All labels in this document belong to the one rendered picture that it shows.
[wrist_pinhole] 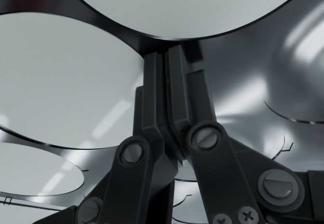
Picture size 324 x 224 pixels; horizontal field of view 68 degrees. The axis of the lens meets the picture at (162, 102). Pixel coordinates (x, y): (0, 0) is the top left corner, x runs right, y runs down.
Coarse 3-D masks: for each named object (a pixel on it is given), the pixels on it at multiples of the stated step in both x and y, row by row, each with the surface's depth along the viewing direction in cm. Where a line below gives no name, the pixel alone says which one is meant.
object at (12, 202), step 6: (0, 198) 23; (6, 198) 23; (12, 198) 24; (12, 204) 24; (18, 204) 24; (24, 204) 24; (30, 204) 24; (36, 204) 25; (42, 204) 25; (48, 204) 25; (48, 210) 26; (54, 210) 26; (60, 210) 26
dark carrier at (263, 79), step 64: (0, 0) 8; (64, 0) 8; (320, 0) 9; (192, 64) 11; (256, 64) 11; (320, 64) 11; (0, 128) 14; (256, 128) 15; (320, 128) 15; (0, 192) 22; (192, 192) 23
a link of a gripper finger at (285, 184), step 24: (168, 48) 10; (168, 72) 9; (192, 72) 10; (168, 96) 8; (192, 96) 9; (168, 120) 8; (192, 120) 8; (216, 120) 10; (240, 144) 7; (192, 168) 9; (264, 168) 6; (264, 192) 6; (288, 192) 6
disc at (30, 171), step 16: (0, 144) 16; (16, 144) 16; (0, 160) 18; (16, 160) 18; (32, 160) 18; (48, 160) 18; (64, 160) 18; (0, 176) 20; (16, 176) 20; (32, 176) 20; (48, 176) 20; (64, 176) 20; (80, 176) 20; (16, 192) 22; (32, 192) 22; (48, 192) 22; (64, 192) 23
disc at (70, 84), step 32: (0, 32) 9; (32, 32) 9; (64, 32) 9; (96, 32) 9; (0, 64) 11; (32, 64) 11; (64, 64) 11; (96, 64) 11; (128, 64) 11; (0, 96) 12; (32, 96) 12; (64, 96) 12; (96, 96) 12; (128, 96) 12; (32, 128) 14; (64, 128) 14; (96, 128) 14; (128, 128) 15
